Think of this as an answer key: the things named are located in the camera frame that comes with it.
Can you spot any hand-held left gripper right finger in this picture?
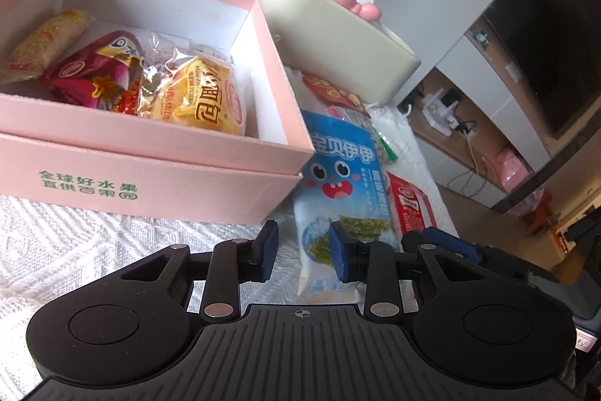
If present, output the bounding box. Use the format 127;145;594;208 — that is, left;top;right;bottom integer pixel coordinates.
328;222;489;319

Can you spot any red packet with green end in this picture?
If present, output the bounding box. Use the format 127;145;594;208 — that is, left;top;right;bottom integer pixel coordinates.
335;106;401;164

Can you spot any large red snack packet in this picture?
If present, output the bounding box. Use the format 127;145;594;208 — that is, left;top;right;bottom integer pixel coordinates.
40;30;146;113

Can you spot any white textured tablecloth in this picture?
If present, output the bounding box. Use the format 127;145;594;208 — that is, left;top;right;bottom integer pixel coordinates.
0;0;461;392

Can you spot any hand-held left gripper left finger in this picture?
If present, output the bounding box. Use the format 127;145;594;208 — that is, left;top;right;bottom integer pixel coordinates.
119;220;280;321

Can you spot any yellow noodle snack packet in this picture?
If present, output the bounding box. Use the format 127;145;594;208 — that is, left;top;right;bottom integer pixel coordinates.
0;9;97;85

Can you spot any cream tissue box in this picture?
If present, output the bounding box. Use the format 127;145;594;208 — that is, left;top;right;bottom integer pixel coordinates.
256;0;422;103

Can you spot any red packet with white label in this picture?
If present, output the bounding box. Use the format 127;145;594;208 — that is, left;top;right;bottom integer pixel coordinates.
386;172;439;238

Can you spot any white router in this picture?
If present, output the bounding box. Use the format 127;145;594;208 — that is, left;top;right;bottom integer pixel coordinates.
423;88;463;132

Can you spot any black television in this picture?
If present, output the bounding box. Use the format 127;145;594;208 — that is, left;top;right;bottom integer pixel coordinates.
483;0;601;141

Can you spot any yellow bread packet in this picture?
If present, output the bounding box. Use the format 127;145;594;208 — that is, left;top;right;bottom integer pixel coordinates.
138;30;249;136

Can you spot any blue seaweed snack packet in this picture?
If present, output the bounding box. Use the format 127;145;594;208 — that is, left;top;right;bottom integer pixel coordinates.
293;110;405;305

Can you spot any orange red packet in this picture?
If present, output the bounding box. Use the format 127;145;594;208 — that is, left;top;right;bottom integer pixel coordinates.
303;73;364;107

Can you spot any orange plastic object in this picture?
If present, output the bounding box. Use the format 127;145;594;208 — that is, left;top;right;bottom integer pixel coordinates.
530;192;562;235

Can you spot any white cable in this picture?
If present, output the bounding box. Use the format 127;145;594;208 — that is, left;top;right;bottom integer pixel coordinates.
446;129;498;195

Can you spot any pink bag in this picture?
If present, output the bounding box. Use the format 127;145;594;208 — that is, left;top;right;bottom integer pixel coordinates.
497;147;533;192

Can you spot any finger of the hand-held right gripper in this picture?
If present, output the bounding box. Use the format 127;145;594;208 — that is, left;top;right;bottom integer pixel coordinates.
401;227;486;270

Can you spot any pink cardboard box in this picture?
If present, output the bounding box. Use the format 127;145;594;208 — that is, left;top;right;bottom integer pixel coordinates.
0;0;316;225

